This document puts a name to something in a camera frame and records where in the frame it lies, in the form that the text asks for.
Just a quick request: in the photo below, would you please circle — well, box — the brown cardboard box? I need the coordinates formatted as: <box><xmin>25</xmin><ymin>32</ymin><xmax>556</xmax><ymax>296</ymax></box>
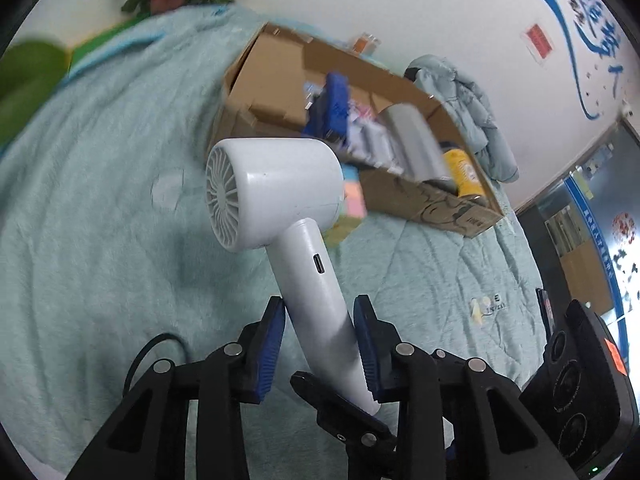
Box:
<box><xmin>208</xmin><ymin>23</ymin><xmax>503</xmax><ymax>237</ymax></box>

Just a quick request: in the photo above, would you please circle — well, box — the white hair dryer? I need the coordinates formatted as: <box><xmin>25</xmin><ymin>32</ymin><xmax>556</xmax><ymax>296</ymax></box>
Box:
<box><xmin>206</xmin><ymin>138</ymin><xmax>380</xmax><ymax>415</ymax></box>

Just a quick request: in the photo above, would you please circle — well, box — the silver metal can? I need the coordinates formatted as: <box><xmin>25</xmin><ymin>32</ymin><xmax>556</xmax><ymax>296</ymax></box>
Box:
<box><xmin>380</xmin><ymin>103</ymin><xmax>456</xmax><ymax>193</ymax></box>

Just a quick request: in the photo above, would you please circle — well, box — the green leaf plant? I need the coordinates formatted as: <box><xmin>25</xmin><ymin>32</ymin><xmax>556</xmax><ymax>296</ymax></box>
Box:
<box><xmin>0</xmin><ymin>40</ymin><xmax>70</xmax><ymax>146</ymax></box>

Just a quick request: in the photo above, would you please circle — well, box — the black power cable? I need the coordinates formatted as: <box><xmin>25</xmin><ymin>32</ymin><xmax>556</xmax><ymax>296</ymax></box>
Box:
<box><xmin>121</xmin><ymin>331</ymin><xmax>181</xmax><ymax>401</ymax></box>

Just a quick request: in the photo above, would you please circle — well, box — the pastel sticky note stack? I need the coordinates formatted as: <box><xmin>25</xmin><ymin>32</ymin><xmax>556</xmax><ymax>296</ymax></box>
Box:
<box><xmin>323</xmin><ymin>165</ymin><xmax>368</xmax><ymax>247</ymax></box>

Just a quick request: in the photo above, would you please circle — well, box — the red wall notice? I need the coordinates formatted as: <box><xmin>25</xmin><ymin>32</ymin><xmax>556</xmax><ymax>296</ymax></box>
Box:
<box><xmin>522</xmin><ymin>24</ymin><xmax>553</xmax><ymax>63</ymax></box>

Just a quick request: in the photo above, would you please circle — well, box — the blue stapler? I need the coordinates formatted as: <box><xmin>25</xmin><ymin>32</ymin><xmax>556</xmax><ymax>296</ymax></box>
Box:
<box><xmin>303</xmin><ymin>72</ymin><xmax>350</xmax><ymax>145</ymax></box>

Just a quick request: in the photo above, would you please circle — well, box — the light green bed blanket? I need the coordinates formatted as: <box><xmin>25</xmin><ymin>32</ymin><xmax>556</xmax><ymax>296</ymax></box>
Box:
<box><xmin>1</xmin><ymin>6</ymin><xmax>546</xmax><ymax>474</ymax></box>

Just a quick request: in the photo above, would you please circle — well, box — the grey-blue down jacket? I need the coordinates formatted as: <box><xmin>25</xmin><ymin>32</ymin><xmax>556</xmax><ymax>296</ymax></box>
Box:
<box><xmin>404</xmin><ymin>54</ymin><xmax>520</xmax><ymax>183</ymax></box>

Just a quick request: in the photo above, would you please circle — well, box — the colourful magazine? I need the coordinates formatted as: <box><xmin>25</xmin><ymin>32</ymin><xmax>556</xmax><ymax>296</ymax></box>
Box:
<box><xmin>345</xmin><ymin>100</ymin><xmax>405</xmax><ymax>176</ymax></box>

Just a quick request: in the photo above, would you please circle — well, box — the orange label glass jar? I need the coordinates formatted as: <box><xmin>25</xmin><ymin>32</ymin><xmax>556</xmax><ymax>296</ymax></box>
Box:
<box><xmin>352</xmin><ymin>32</ymin><xmax>380</xmax><ymax>56</ymax></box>

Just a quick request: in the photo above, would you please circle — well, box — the yellow jar black lid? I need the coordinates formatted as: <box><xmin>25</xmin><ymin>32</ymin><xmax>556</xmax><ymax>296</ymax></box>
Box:
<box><xmin>442</xmin><ymin>146</ymin><xmax>486</xmax><ymax>203</ymax></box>

